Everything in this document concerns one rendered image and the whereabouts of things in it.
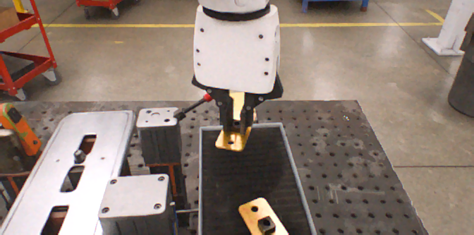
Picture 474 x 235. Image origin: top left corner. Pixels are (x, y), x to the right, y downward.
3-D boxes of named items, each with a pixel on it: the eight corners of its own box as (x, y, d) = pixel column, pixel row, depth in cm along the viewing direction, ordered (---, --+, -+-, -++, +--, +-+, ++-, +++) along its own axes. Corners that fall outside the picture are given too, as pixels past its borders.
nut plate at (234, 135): (232, 111, 52) (232, 104, 51) (256, 114, 51) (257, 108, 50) (214, 147, 45) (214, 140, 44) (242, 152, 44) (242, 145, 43)
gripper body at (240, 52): (288, -11, 39) (281, 75, 45) (203, -17, 41) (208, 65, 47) (276, 12, 33) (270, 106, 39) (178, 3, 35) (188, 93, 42)
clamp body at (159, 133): (156, 204, 100) (136, 104, 79) (195, 201, 101) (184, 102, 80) (152, 233, 92) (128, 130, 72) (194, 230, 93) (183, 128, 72)
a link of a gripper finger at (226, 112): (233, 80, 45) (233, 119, 49) (211, 77, 46) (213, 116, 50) (226, 92, 43) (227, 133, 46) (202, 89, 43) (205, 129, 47)
